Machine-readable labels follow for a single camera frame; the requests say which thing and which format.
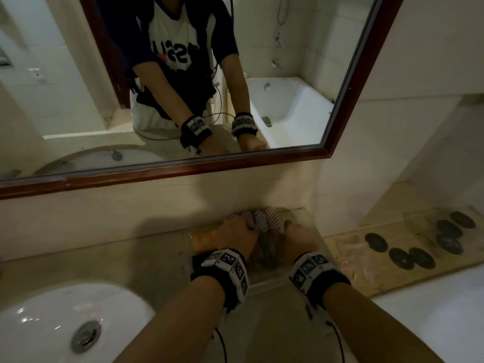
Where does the person's right hand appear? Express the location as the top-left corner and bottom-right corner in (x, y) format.
(282, 220), (324, 263)

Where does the person's left hand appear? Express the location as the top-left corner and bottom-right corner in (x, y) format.
(216, 216), (261, 259)

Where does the patterned fabric bundle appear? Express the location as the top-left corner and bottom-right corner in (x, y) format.
(231, 206), (289, 271)

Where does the person's right forearm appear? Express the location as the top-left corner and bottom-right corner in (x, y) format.
(321, 283), (447, 363)

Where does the person's left forearm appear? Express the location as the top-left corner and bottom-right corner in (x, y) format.
(116, 277), (227, 363)

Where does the orange cloth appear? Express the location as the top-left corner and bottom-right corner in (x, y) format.
(191, 231), (221, 252)

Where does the black marker-covered left wrist tracker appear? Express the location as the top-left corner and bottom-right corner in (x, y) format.
(190, 248), (250, 313)

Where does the black marker-covered wrist tracker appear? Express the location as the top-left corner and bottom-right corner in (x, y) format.
(190, 248), (250, 313)
(288, 251), (352, 333)

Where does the black marker-covered right wrist tracker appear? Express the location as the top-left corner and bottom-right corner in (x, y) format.
(288, 251), (352, 333)

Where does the clear tray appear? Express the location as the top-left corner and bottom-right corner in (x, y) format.
(187, 206), (330, 291)

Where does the clear plastic sheet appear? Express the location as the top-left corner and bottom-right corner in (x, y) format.
(333, 233), (382, 288)

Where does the wooden board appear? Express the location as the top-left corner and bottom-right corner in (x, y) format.
(324, 206), (484, 298)

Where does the group of black discs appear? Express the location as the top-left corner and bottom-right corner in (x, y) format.
(365, 211), (476, 270)

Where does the metal sink drain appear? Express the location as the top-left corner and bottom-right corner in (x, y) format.
(71, 320), (103, 354)

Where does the white sink basin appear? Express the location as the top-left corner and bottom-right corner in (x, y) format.
(0, 282), (156, 363)

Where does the wood-framed wall mirror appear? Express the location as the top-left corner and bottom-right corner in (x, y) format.
(0, 0), (406, 201)

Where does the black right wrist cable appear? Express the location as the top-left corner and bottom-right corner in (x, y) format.
(324, 320), (347, 363)

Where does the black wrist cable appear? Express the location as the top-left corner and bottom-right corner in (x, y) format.
(324, 320), (347, 363)
(214, 326), (228, 363)

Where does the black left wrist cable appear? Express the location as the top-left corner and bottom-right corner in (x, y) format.
(214, 326), (228, 363)

